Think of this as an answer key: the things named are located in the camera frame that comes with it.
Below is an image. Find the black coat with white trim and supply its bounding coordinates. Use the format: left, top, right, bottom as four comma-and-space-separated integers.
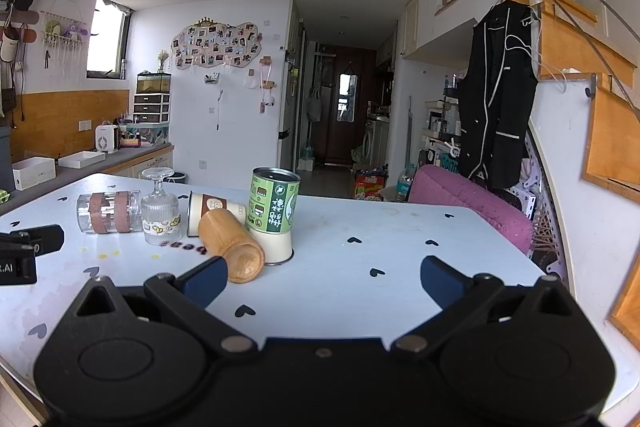
457, 0, 539, 190

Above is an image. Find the door mirror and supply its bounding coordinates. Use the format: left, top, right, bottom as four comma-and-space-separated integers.
337, 74, 358, 124

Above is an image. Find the fish tank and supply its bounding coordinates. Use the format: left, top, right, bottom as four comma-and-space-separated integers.
136, 72, 172, 95

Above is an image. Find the white perforated board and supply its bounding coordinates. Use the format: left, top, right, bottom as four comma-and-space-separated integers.
510, 129, 569, 280

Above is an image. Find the window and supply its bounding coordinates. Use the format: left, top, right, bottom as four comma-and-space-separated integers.
86, 0, 133, 80

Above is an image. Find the cloud-shaped photo board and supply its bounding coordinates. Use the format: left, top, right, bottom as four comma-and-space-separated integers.
171, 18, 263, 71

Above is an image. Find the dark wooden door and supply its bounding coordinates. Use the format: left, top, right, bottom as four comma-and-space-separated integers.
325, 48, 377, 165

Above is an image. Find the brown white paper cup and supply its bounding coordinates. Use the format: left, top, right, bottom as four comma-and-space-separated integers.
187, 191, 247, 239

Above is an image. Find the washing machine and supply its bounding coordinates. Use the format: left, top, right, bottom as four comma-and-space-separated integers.
364, 117, 391, 162

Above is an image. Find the white countertop appliance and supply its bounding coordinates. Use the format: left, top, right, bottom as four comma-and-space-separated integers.
95, 123, 120, 154

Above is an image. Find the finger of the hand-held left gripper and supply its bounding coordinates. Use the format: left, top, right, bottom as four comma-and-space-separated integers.
0, 224, 65, 256

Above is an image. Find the hanging wall organizer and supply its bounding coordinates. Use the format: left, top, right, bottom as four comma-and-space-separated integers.
40, 11, 91, 70

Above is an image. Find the storage shelf rack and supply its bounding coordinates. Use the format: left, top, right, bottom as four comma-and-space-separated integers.
420, 74, 463, 168

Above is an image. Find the ribbed glass goblet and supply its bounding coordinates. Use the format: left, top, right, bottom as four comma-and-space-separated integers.
140, 167, 182, 247

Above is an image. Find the small drawer unit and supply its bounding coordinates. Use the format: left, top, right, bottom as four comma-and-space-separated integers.
133, 93, 172, 125

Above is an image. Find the red snack box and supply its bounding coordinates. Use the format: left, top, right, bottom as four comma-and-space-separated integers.
354, 174, 386, 200

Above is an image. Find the plastic water bottle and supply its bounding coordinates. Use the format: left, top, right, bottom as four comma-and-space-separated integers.
397, 163, 417, 202

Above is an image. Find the white open box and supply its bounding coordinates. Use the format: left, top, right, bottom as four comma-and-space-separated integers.
11, 157, 57, 191

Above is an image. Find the wall coat rack with hats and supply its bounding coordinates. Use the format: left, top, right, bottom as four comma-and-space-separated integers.
0, 0, 51, 118

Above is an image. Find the wooden staircase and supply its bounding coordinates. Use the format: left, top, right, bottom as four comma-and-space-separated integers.
500, 0, 640, 340

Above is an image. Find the green printed can cup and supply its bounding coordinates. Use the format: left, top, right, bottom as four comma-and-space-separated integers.
246, 167, 301, 266

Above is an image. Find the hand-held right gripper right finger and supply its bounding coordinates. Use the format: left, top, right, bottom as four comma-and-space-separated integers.
392, 256, 583, 360

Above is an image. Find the pink chair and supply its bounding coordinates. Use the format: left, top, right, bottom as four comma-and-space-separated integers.
407, 164, 535, 255

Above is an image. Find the hanging tote bag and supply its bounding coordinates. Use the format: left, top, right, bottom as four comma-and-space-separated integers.
306, 89, 323, 122

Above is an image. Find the white flat tray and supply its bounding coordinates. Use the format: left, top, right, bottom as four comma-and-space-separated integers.
57, 150, 107, 169

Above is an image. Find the wooden cup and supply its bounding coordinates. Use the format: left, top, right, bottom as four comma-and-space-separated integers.
198, 208, 266, 284

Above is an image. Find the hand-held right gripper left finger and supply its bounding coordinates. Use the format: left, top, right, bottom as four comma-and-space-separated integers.
65, 256, 256, 360

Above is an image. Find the clear cup with brown bands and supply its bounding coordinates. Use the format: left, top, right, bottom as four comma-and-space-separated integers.
76, 190, 142, 234

